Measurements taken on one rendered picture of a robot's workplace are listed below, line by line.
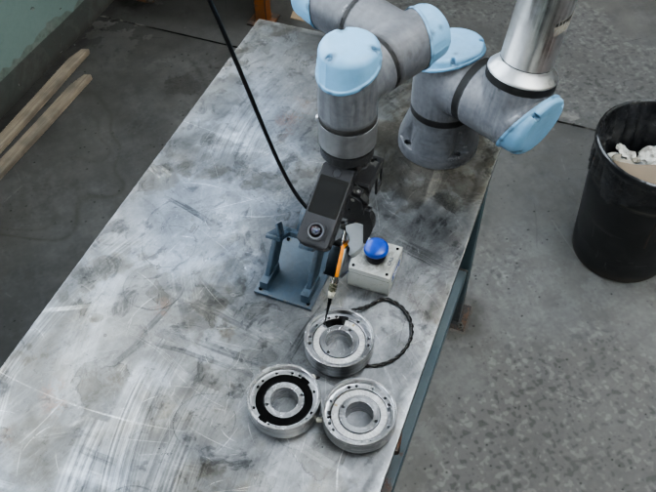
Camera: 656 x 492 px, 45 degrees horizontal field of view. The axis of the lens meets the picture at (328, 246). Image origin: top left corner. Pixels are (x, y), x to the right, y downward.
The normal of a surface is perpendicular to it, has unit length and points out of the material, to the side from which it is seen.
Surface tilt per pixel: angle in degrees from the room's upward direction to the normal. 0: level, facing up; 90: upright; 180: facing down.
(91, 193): 0
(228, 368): 0
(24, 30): 90
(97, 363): 0
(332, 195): 31
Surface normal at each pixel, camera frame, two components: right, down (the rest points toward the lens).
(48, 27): 0.94, 0.26
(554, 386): -0.01, -0.64
